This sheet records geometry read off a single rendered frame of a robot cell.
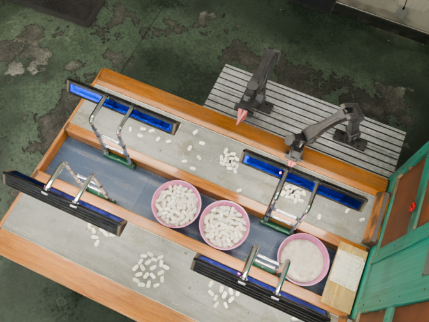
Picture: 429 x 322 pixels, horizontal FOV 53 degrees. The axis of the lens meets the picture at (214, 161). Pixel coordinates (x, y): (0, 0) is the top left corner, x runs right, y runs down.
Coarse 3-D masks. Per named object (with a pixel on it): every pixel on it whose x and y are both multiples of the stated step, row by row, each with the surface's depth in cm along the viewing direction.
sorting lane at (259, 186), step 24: (120, 96) 257; (72, 120) 250; (96, 120) 250; (120, 120) 251; (144, 144) 245; (168, 144) 245; (192, 144) 245; (216, 144) 246; (240, 144) 246; (216, 168) 240; (240, 168) 240; (240, 192) 234; (264, 192) 235; (360, 192) 236; (312, 216) 230; (336, 216) 230; (360, 216) 230; (360, 240) 225
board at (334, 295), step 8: (344, 248) 219; (352, 248) 220; (360, 256) 218; (328, 280) 213; (328, 288) 211; (336, 288) 211; (344, 288) 212; (328, 296) 210; (336, 296) 210; (344, 296) 210; (352, 296) 210; (328, 304) 208; (336, 304) 208; (344, 304) 209; (352, 304) 209; (344, 312) 208
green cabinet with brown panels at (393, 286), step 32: (416, 160) 205; (416, 192) 191; (384, 224) 215; (416, 224) 174; (384, 256) 194; (416, 256) 161; (384, 288) 180; (416, 288) 147; (384, 320) 163; (416, 320) 140
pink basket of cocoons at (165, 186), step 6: (174, 180) 233; (180, 180) 233; (162, 186) 232; (168, 186) 235; (186, 186) 235; (192, 186) 232; (156, 192) 231; (198, 192) 231; (156, 198) 233; (198, 198) 232; (198, 204) 232; (198, 210) 229; (156, 216) 227; (162, 222) 225
